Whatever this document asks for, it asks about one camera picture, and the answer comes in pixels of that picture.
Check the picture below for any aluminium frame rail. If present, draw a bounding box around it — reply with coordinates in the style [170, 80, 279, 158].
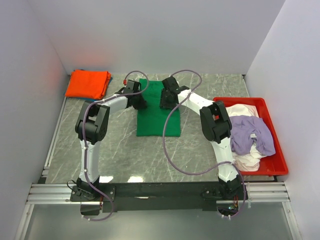
[26, 182, 291, 205]

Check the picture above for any red plastic bin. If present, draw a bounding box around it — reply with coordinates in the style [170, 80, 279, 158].
[213, 96, 289, 177]

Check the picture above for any pale pink t shirt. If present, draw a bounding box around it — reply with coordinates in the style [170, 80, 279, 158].
[226, 103, 264, 172]

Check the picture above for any folded blue t shirt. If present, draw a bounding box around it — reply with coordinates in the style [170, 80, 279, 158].
[64, 69, 114, 104]

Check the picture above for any green t shirt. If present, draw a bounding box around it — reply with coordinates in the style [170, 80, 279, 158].
[136, 78, 181, 137]

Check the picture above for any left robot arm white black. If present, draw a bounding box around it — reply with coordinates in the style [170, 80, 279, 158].
[75, 80, 147, 201]

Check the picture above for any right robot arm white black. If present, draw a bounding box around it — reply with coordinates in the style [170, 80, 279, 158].
[160, 76, 244, 200]

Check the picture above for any lavender t shirt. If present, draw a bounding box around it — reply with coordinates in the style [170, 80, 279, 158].
[230, 115, 276, 156]

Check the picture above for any black base beam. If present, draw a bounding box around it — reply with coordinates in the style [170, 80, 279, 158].
[70, 181, 248, 213]

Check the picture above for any orange t shirt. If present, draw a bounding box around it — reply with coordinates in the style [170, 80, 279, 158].
[64, 69, 112, 100]

